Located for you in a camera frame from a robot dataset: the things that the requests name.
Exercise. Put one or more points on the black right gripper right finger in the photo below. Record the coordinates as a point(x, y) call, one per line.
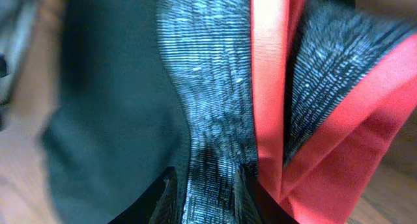
point(254, 205)

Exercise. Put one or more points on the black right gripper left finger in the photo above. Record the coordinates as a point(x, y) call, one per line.
point(156, 205)

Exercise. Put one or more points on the black leggings red waistband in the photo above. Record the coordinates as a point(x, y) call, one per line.
point(305, 95)

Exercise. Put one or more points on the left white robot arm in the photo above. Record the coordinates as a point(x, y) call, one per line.
point(17, 18)

